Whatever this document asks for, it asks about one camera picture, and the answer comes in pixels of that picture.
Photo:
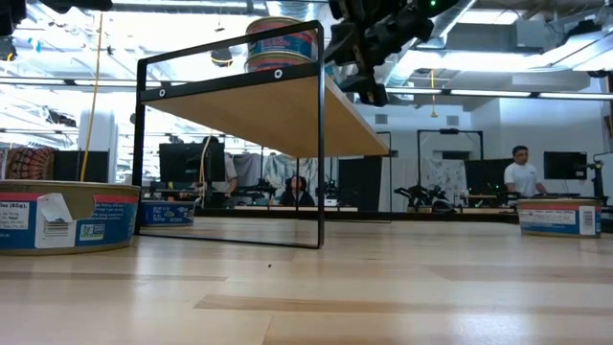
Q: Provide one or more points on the black camera on stand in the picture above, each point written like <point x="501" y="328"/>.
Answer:
<point x="597" y="179"/>

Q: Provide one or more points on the white patterned cloth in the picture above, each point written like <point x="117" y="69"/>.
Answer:
<point x="445" y="177"/>

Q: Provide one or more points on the black metal stand frame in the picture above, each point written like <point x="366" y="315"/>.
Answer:
<point x="450" y="131"/>

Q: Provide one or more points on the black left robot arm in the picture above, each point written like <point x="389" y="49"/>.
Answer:
<point x="12" y="16"/>

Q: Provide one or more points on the person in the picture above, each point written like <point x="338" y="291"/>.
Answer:
<point x="296" y="196"/>
<point x="231" y="172"/>
<point x="522" y="179"/>

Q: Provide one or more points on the black dome lamp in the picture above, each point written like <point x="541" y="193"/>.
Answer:
<point x="221" y="57"/>

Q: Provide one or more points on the silver-lid seafood can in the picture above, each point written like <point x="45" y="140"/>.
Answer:
<point x="167" y="214"/>

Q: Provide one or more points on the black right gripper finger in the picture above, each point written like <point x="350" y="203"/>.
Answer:
<point x="347" y="48"/>
<point x="371" y="91"/>

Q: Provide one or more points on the ceiling light bar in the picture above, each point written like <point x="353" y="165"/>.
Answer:
<point x="488" y="93"/>
<point x="574" y="96"/>
<point x="416" y="90"/>

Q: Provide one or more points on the black partition panel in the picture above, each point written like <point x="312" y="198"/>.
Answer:
<point x="488" y="172"/>
<point x="359" y="184"/>

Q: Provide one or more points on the black background robot arm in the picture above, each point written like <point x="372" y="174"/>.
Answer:
<point x="421" y="196"/>

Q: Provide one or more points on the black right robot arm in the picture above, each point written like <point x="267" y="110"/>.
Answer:
<point x="445" y="5"/>

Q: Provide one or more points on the black monitor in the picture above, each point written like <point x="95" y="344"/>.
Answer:
<point x="184" y="163"/>
<point x="565" y="165"/>

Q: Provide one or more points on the red patterned cloth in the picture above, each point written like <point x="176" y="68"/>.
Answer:
<point x="29" y="163"/>

